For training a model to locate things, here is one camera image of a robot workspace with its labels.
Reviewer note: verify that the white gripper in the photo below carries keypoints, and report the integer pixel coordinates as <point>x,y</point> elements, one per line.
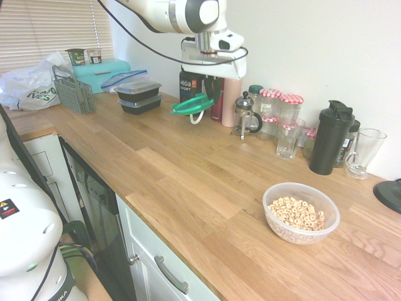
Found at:
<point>213,67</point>

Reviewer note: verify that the green plastic container lid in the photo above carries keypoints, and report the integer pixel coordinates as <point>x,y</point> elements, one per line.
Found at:
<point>188,106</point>

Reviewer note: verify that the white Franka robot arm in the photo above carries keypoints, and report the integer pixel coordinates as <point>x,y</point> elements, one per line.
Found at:
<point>156,12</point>

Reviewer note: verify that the glass jar green lid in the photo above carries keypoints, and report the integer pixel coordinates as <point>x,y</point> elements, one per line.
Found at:
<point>255,91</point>

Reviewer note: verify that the glass jar red gingham lid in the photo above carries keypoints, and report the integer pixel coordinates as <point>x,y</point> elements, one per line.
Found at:
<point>267,128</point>
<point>286,125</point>
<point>310,141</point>
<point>292,106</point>
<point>270,103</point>

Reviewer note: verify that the clear plastic food container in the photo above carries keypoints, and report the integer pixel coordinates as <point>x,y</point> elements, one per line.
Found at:
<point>282,191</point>

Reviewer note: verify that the red water bottle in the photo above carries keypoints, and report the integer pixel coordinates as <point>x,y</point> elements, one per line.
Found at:
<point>216,110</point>

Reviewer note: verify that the pink bottle black cap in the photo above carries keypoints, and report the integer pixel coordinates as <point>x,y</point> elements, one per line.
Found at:
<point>232,103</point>

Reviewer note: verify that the black Vega Sport tub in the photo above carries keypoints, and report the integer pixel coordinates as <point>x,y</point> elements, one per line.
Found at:
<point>188,87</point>

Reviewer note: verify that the glass french press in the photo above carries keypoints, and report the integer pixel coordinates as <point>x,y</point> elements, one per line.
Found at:
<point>244,109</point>

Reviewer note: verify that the blue zip bag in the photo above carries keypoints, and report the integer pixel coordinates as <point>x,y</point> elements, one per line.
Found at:
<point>125,78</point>

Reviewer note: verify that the clear glass tumbler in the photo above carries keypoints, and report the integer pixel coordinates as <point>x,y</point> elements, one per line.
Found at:
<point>286,147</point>

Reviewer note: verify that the teal bread box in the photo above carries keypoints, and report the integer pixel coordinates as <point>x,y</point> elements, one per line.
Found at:
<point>94,78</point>

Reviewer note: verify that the brown yogurt cup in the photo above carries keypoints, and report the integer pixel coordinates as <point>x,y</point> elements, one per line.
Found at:
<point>94,56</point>

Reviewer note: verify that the black shaker bottle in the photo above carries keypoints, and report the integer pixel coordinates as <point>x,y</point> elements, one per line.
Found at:
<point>329,141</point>

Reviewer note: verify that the grey plastic cutlery basket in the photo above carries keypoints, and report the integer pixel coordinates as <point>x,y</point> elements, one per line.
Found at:
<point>75,95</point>

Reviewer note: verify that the green yogurt cup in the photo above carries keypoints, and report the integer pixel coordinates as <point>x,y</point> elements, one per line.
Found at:
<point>76,57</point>

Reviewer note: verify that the dark spice bottle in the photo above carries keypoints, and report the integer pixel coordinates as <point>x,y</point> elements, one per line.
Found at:
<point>347,147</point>

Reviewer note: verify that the white kitchen cabinet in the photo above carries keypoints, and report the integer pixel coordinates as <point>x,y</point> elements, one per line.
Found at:
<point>147,244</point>

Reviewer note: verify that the black dishwasher front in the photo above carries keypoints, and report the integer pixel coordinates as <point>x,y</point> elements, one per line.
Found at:
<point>103,219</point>

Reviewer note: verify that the beige window blind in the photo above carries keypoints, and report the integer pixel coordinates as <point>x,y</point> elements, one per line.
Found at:
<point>47,28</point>

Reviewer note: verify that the white appliance panel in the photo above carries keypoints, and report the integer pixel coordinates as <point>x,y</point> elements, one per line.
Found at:
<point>40,150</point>

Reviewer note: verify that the small metal cabinet knob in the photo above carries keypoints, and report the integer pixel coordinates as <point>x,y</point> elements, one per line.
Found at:
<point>134,259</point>

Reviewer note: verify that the white plastic shopping bag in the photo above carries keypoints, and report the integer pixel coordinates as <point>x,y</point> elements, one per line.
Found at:
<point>25,84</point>

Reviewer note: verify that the black round base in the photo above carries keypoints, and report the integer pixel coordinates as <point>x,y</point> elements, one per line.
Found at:
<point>390,194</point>

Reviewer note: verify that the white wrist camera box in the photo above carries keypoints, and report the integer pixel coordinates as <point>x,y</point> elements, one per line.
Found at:
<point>225,42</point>

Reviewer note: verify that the dark green frame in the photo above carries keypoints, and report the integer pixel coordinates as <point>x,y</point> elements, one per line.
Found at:
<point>75,227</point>

